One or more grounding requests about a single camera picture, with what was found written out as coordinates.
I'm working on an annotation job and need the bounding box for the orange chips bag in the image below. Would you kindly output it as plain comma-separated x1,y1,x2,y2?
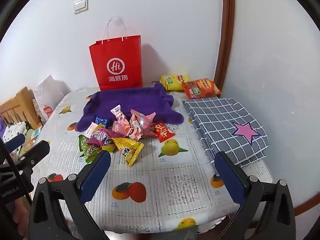
182,78,222,100

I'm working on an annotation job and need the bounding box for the red paper bag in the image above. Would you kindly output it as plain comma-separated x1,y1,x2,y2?
89,17,143,91

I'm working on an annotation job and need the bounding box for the pale pink snack packet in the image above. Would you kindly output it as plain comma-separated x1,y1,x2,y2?
85,122,99,138

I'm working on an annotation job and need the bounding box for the pink packet with silver seal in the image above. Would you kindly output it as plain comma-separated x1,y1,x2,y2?
129,109,157,130

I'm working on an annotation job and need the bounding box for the small blue snack packet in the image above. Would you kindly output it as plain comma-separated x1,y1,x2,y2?
94,115,109,127

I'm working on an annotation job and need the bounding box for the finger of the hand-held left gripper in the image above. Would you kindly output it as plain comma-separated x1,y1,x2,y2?
4,134,25,153
19,140,50,170

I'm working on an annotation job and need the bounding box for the purple towel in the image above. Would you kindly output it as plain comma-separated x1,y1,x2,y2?
77,82,184,133

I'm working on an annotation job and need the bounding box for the white plastic shopping bag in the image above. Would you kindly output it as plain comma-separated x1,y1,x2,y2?
32,74,72,125

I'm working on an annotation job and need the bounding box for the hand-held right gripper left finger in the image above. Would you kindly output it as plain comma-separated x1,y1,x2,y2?
29,150,112,240

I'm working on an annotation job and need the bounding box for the wooden chair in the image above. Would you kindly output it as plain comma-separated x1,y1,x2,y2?
0,87,43,130

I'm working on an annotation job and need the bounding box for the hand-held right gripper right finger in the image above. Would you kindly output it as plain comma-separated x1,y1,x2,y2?
214,151,297,240

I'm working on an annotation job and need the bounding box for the white spotted cloth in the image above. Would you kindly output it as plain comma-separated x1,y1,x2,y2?
2,121,29,140

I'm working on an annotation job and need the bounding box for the grey checked cloth pink star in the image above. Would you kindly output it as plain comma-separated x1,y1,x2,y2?
182,97,270,167

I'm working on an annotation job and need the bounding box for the red snack packet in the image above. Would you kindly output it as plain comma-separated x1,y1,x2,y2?
153,120,176,143

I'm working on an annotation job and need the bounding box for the yellow chips bag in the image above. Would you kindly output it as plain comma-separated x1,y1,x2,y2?
160,74,190,92

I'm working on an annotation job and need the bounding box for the green triangular snack packet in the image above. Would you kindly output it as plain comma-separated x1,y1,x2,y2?
78,134,102,164

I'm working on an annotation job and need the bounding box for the brown wooden door frame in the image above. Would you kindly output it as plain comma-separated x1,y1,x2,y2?
212,0,235,98

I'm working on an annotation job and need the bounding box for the white wall switch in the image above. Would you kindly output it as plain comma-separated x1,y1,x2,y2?
73,0,89,15

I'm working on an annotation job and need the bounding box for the yellow triangular snack packet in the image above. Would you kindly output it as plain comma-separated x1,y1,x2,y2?
111,137,145,167

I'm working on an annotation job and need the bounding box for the small pink snack packet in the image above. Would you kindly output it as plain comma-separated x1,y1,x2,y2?
112,121,128,138

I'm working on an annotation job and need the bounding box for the pink strawberry snack packet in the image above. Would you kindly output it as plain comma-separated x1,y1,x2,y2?
126,120,144,141

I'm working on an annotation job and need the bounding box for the brown wooden baseboard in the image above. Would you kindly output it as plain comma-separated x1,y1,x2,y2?
292,175,320,215

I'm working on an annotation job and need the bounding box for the fruit print tablecloth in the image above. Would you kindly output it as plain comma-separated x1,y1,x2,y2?
30,86,274,234

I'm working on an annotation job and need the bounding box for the large magenta snack packet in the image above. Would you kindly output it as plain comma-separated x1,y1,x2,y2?
87,127,120,153

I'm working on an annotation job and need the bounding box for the long pink snack packet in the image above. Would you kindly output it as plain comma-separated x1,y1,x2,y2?
111,105,131,130

